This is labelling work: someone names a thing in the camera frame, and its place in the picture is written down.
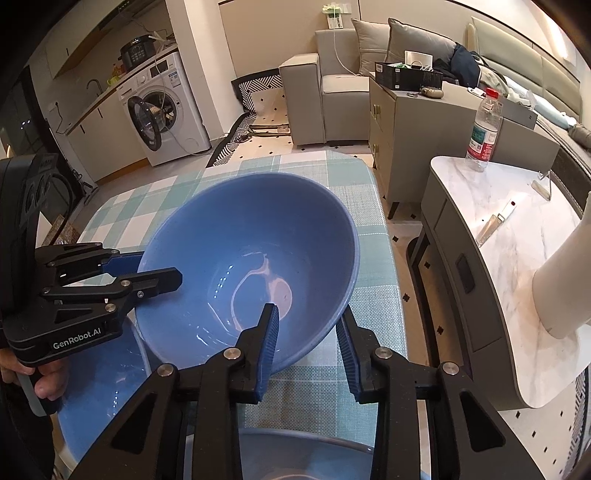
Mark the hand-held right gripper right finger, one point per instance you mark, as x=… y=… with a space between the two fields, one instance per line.
x=347 y=357

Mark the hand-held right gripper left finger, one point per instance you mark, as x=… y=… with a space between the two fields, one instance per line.
x=268 y=350

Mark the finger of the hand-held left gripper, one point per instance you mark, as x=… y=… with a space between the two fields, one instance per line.
x=83 y=258
x=152 y=281

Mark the blue bowl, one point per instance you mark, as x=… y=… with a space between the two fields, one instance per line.
x=101 y=383
x=258 y=230
x=300 y=457

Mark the person's left hand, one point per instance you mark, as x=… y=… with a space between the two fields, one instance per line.
x=48 y=381

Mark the kitchen counter cabinet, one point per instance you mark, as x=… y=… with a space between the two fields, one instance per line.
x=115 y=147

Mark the dark glass door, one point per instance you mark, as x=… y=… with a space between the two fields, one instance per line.
x=23 y=115

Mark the white washing machine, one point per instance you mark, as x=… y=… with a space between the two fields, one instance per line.
x=184 y=120

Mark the kitchen faucet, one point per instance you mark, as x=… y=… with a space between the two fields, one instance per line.
x=100 y=90

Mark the plaid tablecloth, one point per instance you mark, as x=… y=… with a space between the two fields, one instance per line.
x=323 y=184

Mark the marble top side table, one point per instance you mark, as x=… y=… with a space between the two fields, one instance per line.
x=498 y=258

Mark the black pressure cooker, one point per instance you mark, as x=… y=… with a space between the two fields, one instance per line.
x=138 y=53

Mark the grey nightstand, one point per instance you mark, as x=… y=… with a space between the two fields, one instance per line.
x=415 y=147

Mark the grey sofa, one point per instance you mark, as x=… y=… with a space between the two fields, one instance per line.
x=304 y=101

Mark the plastic water bottle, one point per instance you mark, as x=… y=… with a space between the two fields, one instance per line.
x=482 y=138

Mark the clear acrylic stand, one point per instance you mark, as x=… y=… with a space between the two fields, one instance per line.
x=545 y=187

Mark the brown glasses case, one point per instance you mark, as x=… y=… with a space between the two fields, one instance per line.
x=431 y=92

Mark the black box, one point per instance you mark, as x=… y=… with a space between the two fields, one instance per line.
x=397 y=78

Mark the white tissue box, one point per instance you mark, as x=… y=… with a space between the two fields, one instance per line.
x=419 y=60

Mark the grey cushion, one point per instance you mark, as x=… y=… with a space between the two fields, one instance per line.
x=420 y=39
x=369 y=46

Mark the dark blue pillow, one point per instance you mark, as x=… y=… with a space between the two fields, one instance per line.
x=465 y=64

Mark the padded bed headboard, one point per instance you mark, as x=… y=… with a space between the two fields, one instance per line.
x=521 y=50

